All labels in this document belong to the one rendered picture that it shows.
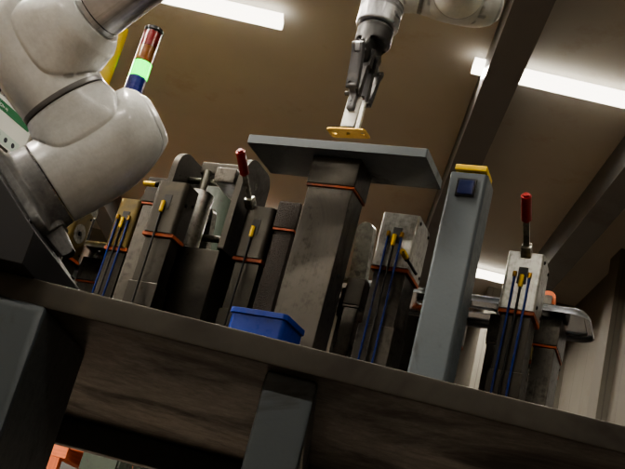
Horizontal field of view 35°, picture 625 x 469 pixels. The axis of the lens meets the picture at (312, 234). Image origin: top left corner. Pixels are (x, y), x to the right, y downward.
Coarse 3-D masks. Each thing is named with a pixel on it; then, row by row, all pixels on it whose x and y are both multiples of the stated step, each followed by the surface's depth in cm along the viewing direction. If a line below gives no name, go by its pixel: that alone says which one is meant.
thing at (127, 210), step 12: (120, 204) 220; (132, 204) 219; (120, 216) 218; (132, 216) 217; (120, 228) 216; (132, 228) 216; (108, 240) 217; (120, 240) 216; (108, 252) 217; (120, 252) 216; (108, 264) 214; (120, 264) 214; (108, 276) 212; (96, 288) 214; (108, 288) 213
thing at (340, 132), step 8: (328, 128) 195; (336, 128) 194; (344, 128) 194; (352, 128) 193; (360, 128) 192; (336, 136) 198; (344, 136) 197; (352, 136) 196; (360, 136) 195; (368, 136) 194
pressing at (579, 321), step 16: (80, 256) 249; (368, 288) 214; (416, 304) 216; (480, 304) 204; (496, 304) 202; (544, 304) 194; (480, 320) 215; (576, 320) 199; (576, 336) 208; (592, 336) 202
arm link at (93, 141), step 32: (64, 96) 162; (96, 96) 163; (128, 96) 166; (32, 128) 164; (64, 128) 161; (96, 128) 162; (128, 128) 163; (160, 128) 168; (64, 160) 161; (96, 160) 162; (128, 160) 164; (64, 192) 161; (96, 192) 164
